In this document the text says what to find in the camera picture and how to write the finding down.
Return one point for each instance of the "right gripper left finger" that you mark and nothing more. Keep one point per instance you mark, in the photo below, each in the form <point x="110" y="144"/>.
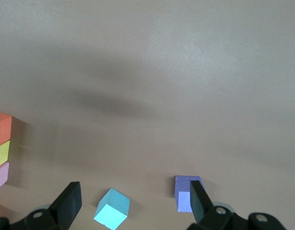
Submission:
<point x="49" y="218"/>

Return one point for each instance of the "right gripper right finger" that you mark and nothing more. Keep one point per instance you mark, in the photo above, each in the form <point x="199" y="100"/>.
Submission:
<point x="219" y="220"/>

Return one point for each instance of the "pink foam cube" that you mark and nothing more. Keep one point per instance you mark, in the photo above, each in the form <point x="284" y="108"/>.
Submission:
<point x="0" y="176"/>

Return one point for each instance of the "yellow foam cube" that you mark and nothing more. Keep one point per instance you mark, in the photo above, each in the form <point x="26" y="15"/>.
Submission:
<point x="1" y="154"/>

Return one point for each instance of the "orange foam cube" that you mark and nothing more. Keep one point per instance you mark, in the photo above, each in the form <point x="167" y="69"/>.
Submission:
<point x="2" y="129"/>

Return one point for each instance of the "purple foam cube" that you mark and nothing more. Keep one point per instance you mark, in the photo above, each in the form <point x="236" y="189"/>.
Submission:
<point x="182" y="189"/>

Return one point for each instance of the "light blue foam cube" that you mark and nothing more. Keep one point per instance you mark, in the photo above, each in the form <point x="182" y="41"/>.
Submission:
<point x="111" y="210"/>

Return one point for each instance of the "paper table cover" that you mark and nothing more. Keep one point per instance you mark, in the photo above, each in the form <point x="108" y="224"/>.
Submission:
<point x="147" y="72"/>

